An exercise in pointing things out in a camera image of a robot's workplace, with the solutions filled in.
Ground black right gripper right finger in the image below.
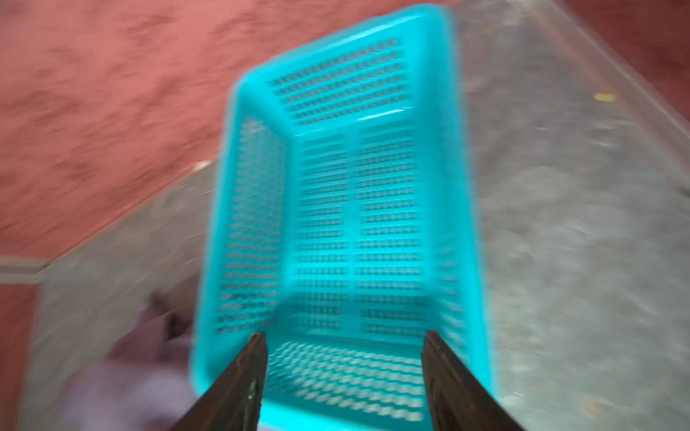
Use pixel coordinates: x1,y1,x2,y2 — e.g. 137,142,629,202
422,330,523,431

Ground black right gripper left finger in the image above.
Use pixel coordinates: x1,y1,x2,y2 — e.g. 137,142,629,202
171,332,269,431

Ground purple trousers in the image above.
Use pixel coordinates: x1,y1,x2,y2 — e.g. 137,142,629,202
61,303,198,430

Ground teal plastic basket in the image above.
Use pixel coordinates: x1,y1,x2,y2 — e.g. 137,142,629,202
190,5,493,430

